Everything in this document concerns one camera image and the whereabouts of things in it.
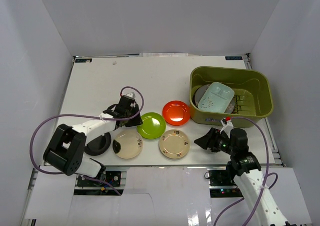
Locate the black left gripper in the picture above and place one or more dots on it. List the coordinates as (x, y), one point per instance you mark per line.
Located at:
(129, 114)

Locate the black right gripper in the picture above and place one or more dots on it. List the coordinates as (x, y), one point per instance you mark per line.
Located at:
(210, 141)

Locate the lime green round plate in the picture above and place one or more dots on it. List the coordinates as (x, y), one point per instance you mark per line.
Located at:
(153, 125)

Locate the cream plate with black patch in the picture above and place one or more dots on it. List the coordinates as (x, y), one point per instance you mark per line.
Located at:
(127, 144)

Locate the cream floral plate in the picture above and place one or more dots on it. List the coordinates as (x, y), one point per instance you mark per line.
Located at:
(174, 144)

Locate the light blue rectangular dish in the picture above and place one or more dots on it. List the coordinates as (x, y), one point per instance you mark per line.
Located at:
(216, 98)

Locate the grey reindeer plate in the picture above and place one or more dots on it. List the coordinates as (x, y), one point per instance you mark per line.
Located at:
(200, 92)

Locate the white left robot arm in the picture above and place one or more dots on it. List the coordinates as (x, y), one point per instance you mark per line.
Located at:
(66, 148)

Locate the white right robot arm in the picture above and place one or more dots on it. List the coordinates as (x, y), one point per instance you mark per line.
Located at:
(246, 172)

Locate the olive green plastic bin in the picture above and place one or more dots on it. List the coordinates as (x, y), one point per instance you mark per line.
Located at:
(253, 97)

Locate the orange round plate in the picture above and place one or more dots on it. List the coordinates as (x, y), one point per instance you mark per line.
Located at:
(176, 113)

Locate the black round plate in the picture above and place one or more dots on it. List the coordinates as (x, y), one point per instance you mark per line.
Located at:
(99, 145)

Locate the right blue table label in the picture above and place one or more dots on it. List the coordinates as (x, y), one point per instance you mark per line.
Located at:
(233, 58)

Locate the blue table label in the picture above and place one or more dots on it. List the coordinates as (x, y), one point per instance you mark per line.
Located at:
(233, 58)
(83, 60)

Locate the left blue table label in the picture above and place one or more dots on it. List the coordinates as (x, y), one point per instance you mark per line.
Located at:
(83, 60)

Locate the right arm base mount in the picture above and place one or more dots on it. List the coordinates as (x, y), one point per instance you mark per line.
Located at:
(220, 185)

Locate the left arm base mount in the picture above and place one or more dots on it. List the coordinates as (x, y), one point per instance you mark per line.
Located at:
(111, 185)

